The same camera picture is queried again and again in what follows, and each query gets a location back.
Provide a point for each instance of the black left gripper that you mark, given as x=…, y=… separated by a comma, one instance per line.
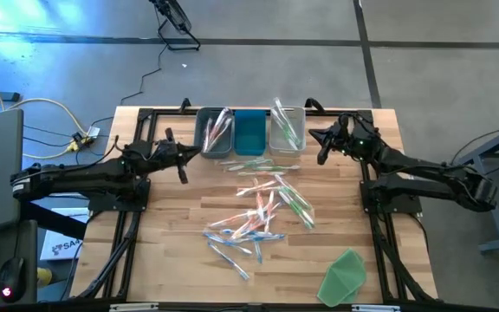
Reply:
x=158, y=155

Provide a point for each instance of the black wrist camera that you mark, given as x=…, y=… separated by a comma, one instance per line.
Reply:
x=170, y=135
x=344, y=123

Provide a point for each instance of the black diagonal desk leg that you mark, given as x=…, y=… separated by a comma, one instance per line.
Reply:
x=52, y=221

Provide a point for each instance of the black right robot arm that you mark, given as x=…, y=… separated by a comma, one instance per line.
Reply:
x=427, y=173

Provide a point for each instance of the silver metal bracket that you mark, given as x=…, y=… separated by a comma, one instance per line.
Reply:
x=133, y=307
x=375, y=308

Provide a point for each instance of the teal plastic bin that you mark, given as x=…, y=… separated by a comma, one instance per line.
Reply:
x=249, y=132

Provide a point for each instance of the small yellow object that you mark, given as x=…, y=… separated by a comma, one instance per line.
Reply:
x=43, y=276

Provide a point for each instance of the black computer mouse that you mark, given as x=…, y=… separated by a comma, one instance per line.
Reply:
x=11, y=279

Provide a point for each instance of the dark computer desk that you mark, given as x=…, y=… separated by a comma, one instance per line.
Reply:
x=20, y=234

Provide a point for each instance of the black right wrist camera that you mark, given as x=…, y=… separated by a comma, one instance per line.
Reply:
x=344, y=123

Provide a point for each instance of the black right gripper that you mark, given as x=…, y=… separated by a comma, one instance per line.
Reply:
x=349, y=145

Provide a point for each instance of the dark grey plastic bin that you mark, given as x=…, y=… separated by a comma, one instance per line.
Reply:
x=200, y=130

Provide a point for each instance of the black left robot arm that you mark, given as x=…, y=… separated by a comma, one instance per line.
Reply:
x=80, y=177

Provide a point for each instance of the light grey plastic bin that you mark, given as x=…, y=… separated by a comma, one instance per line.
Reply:
x=275, y=146

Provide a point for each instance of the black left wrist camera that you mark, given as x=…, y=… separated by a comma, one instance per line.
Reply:
x=170, y=135

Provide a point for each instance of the power strip with plugs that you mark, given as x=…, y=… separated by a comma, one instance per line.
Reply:
x=82, y=138

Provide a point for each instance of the blue toothbrush in clear wrapper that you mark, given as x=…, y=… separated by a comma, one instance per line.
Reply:
x=228, y=243
x=271, y=236
x=236, y=233
x=228, y=260
x=258, y=252

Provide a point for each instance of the white printed cardboard box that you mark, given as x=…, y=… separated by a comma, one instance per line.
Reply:
x=61, y=245

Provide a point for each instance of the black floor fan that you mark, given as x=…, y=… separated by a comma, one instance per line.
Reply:
x=173, y=17

